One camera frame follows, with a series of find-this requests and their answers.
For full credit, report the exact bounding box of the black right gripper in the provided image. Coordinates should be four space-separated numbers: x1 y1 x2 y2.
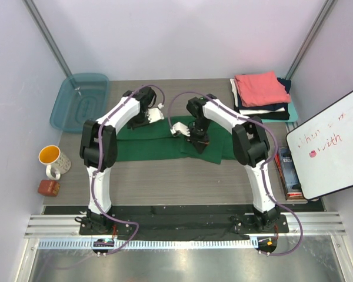
184 117 211 154

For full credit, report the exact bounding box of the green t shirt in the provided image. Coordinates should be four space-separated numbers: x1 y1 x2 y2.
116 119 235 165

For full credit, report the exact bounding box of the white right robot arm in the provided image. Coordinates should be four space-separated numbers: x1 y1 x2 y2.
185 94 280 232

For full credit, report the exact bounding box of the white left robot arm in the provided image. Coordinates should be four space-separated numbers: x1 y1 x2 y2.
79 86 164 234

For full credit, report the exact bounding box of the folded white t shirt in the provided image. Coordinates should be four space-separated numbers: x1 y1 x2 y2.
229 79 288 116

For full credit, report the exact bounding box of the teal translucent plastic bin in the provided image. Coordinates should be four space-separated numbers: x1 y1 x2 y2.
49 73 109 133

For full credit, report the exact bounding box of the folded coral t shirt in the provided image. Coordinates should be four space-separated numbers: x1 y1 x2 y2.
235 71 291 107

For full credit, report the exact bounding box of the white floral mug orange inside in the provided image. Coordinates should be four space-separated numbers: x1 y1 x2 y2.
38 145 71 180

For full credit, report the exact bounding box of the teal plastic tray lid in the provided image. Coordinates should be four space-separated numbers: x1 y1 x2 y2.
252 99 299 123

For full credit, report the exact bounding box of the folded navy t shirt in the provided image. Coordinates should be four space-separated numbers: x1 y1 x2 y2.
254 77 292 111

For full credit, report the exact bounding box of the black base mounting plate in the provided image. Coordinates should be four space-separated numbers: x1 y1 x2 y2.
42 203 325 242

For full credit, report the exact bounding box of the dark blue book box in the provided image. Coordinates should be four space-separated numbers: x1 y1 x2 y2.
275 147 302 193

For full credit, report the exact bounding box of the red brown block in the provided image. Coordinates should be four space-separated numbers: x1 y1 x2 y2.
38 180 60 197

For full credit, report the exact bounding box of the pink whiteboard magnet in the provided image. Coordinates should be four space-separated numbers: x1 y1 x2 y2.
309 150 317 158

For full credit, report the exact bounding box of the white whiteboard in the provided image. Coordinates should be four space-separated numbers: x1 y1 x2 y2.
286 91 353 200

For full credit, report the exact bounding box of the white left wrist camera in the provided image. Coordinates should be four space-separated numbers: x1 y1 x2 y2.
146 103 164 123

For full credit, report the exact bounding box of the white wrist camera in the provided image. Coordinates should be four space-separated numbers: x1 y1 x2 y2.
146 103 164 123
170 122 191 137

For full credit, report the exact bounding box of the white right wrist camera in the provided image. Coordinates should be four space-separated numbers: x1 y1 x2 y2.
170 122 191 137

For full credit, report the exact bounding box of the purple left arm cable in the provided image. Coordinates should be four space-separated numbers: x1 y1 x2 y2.
89 84 165 255

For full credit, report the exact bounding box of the left aluminium corner post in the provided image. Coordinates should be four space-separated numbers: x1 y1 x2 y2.
22 0 72 77

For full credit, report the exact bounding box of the aluminium corner post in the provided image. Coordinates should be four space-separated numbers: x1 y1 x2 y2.
285 0 338 80
22 0 72 77

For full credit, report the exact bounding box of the aluminium extrusion rail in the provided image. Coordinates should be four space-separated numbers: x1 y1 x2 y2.
25 212 346 241

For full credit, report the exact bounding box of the white slotted cable duct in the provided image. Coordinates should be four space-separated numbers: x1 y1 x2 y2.
38 237 258 250

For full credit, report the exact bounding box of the right aluminium corner post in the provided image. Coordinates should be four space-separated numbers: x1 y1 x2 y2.
285 0 338 80

